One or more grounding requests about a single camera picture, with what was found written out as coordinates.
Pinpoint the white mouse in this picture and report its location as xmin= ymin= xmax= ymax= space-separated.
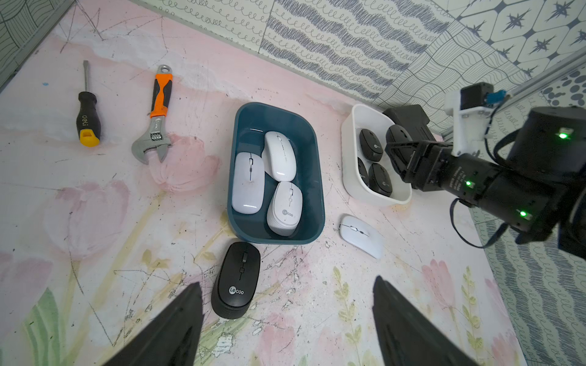
xmin=339 ymin=214 xmax=383 ymax=259
xmin=231 ymin=152 xmax=265 ymax=214
xmin=266 ymin=181 xmax=303 ymax=236
xmin=262 ymin=131 xmax=297 ymax=181

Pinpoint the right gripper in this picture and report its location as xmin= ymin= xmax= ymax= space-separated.
xmin=385 ymin=141 xmax=458 ymax=192

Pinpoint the black yellow screwdriver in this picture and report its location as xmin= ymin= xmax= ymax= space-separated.
xmin=76 ymin=60 xmax=102 ymax=147

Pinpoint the black mouse top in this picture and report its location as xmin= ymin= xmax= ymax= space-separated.
xmin=385 ymin=124 xmax=413 ymax=175

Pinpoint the white storage box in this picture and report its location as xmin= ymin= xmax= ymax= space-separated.
xmin=341 ymin=105 xmax=412 ymax=207

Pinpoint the black plastic tool case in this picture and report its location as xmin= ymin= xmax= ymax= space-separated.
xmin=383 ymin=105 xmax=436 ymax=141

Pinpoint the orange adjustable wrench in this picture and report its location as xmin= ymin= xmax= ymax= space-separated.
xmin=131 ymin=65 xmax=173 ymax=165

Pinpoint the black mouse bottom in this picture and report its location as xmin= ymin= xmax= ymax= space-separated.
xmin=357 ymin=158 xmax=369 ymax=186

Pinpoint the white mouse bottom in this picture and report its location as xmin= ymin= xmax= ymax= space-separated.
xmin=262 ymin=131 xmax=297 ymax=181

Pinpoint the black mouse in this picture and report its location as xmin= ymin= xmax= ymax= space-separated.
xmin=357 ymin=158 xmax=369 ymax=186
xmin=369 ymin=163 xmax=393 ymax=197
xmin=385 ymin=124 xmax=413 ymax=175
xmin=212 ymin=242 xmax=261 ymax=320
xmin=359 ymin=129 xmax=384 ymax=163

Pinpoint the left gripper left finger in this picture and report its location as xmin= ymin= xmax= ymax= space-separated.
xmin=105 ymin=282 xmax=204 ymax=365

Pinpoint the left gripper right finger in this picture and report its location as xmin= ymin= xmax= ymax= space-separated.
xmin=372 ymin=276 xmax=476 ymax=365

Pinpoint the teal storage box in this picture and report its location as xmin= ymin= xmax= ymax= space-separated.
xmin=227 ymin=102 xmax=326 ymax=245

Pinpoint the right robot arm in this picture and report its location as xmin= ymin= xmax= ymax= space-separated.
xmin=385 ymin=107 xmax=585 ymax=259

